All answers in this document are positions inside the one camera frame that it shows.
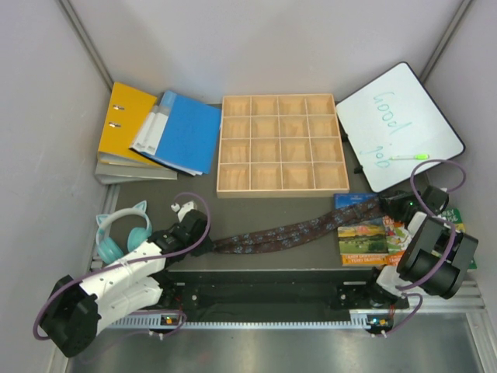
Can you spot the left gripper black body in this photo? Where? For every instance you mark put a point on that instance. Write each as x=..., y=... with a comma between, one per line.
x=202, y=248

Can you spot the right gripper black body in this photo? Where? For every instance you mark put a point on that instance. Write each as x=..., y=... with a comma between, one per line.
x=398, y=206

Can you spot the brown floral necktie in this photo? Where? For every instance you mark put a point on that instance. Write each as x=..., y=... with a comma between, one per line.
x=290, y=236

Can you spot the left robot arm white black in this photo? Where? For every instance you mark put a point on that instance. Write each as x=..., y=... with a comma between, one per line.
x=78, y=310

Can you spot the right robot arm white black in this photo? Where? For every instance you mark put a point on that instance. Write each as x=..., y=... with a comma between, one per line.
x=436, y=259

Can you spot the green Treehouse book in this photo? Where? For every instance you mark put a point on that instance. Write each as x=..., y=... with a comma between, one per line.
x=454, y=216

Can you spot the green marker pen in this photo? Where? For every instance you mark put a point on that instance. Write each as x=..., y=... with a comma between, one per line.
x=419, y=157

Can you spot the Animal Farm book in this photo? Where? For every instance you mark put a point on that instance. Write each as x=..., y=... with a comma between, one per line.
x=363, y=243

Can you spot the teal cat-ear headphones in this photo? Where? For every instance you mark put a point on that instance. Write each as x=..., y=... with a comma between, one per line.
x=122, y=231

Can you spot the white whiteboard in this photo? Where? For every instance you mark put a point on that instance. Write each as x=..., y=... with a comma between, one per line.
x=395, y=115

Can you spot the blue folder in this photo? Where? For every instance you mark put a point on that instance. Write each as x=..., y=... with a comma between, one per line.
x=179, y=133

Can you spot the grey binder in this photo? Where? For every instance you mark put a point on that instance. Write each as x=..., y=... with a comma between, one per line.
x=108, y=174

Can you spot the wooden compartment tray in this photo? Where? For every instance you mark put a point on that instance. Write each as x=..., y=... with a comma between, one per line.
x=280, y=146

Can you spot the white cable duct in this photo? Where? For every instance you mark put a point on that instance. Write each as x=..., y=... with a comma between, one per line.
x=158, y=321

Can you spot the yellow ring binder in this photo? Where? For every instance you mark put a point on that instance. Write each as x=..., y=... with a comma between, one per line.
x=128, y=107

